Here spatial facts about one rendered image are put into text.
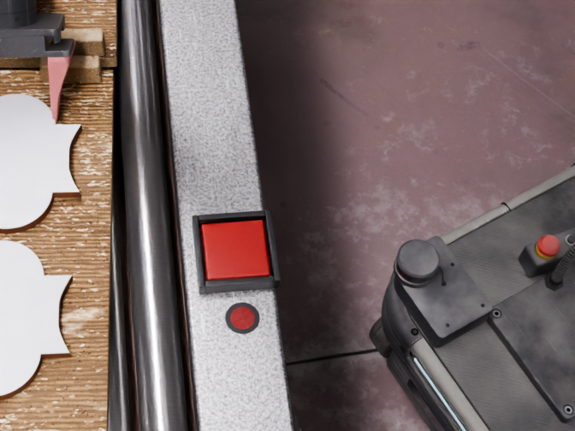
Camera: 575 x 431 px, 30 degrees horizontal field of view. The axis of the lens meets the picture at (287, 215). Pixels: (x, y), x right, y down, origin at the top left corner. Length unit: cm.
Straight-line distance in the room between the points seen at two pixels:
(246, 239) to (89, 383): 20
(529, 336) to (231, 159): 83
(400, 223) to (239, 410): 121
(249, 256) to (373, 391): 99
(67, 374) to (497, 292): 102
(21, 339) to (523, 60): 166
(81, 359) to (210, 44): 38
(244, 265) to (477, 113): 136
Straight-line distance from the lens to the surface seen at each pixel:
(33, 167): 104
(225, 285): 99
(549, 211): 193
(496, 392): 175
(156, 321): 99
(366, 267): 207
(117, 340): 99
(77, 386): 95
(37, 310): 97
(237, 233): 102
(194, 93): 112
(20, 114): 107
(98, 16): 115
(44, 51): 102
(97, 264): 100
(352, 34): 237
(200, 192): 105
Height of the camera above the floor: 182
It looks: 60 degrees down
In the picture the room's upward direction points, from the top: 10 degrees clockwise
